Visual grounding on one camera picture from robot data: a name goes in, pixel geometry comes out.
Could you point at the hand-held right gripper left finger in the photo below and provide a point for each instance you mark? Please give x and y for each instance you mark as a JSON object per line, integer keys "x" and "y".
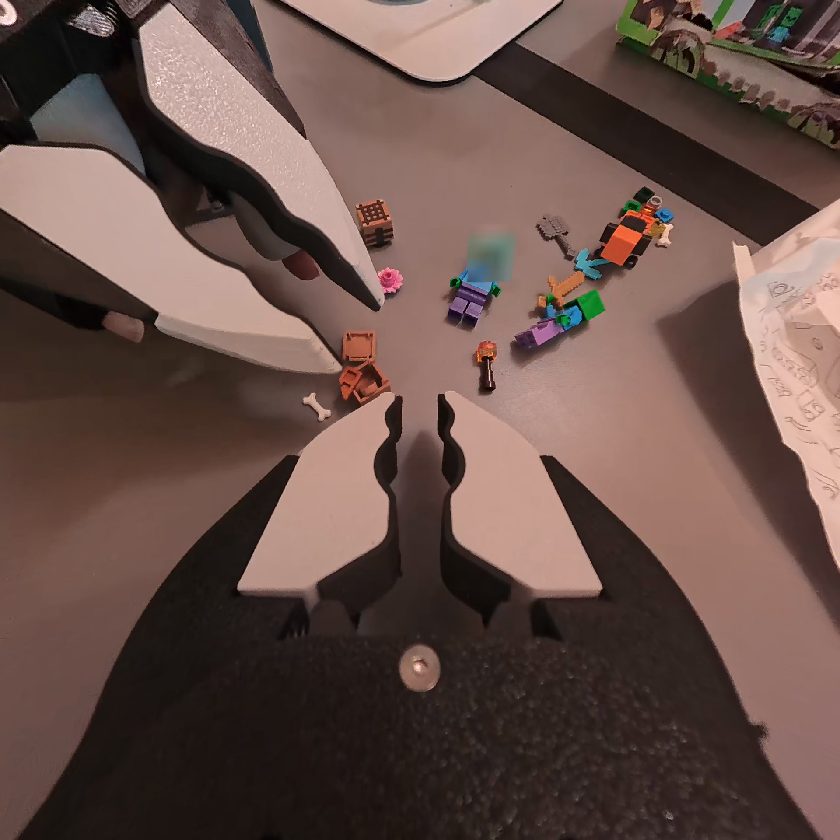
{"x": 321, "y": 525}

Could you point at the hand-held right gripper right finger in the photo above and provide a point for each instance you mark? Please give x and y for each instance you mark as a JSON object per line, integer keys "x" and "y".
{"x": 518, "y": 525}

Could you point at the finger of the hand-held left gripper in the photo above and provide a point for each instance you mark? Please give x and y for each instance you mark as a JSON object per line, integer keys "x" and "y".
{"x": 229, "y": 118}
{"x": 98, "y": 216}

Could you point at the white toy bone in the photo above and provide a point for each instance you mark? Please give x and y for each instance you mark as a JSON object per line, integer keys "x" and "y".
{"x": 318, "y": 407}
{"x": 664, "y": 234}

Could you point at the brown toy chest piece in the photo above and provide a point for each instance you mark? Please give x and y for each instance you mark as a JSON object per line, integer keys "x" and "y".
{"x": 364, "y": 384}

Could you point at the teal headed toy figure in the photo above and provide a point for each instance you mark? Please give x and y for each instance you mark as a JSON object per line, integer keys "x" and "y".
{"x": 469, "y": 302}

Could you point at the grey desk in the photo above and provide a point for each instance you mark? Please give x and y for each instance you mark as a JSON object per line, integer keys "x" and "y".
{"x": 623, "y": 459}

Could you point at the person's left hand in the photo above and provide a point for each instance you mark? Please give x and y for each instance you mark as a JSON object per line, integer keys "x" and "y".
{"x": 302, "y": 266}

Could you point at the small orange mushroom piece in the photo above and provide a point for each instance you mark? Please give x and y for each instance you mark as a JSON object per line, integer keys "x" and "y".
{"x": 487, "y": 367}

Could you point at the brown toy cube block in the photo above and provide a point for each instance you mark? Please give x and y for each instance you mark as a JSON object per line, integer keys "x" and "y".
{"x": 374, "y": 223}

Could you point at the colourful toy plates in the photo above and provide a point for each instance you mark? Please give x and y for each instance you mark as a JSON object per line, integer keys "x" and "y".
{"x": 558, "y": 325}

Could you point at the pink toy flower piece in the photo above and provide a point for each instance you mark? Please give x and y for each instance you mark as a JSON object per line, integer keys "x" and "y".
{"x": 390, "y": 280}

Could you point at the orange toy sword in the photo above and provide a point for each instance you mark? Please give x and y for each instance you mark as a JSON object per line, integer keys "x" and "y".
{"x": 564, "y": 285}

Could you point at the teal toy pickaxe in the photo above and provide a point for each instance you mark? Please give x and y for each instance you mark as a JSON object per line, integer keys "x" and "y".
{"x": 590, "y": 262}

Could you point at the dark toy shovel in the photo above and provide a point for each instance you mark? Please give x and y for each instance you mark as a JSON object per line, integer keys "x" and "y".
{"x": 558, "y": 233}

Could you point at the orange toy figure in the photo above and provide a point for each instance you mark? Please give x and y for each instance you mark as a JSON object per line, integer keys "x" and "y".
{"x": 623, "y": 239}

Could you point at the white paper pile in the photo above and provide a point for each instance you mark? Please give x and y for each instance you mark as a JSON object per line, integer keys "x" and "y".
{"x": 800, "y": 361}

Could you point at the green toy box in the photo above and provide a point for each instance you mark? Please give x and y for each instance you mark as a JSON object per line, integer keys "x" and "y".
{"x": 754, "y": 59}

